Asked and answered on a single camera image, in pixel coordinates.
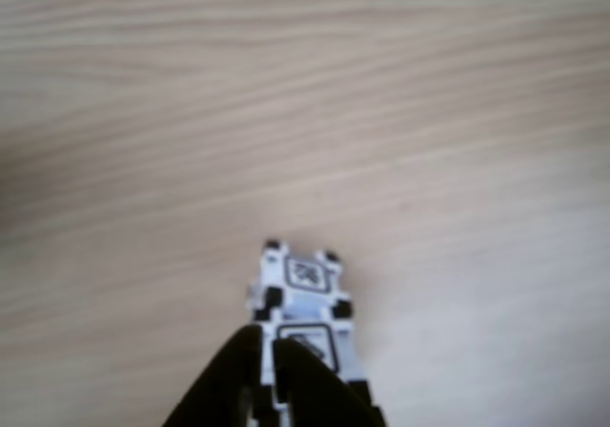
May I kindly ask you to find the white cube lightning symbol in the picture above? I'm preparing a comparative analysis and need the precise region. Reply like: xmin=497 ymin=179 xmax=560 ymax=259
xmin=260 ymin=320 xmax=382 ymax=412

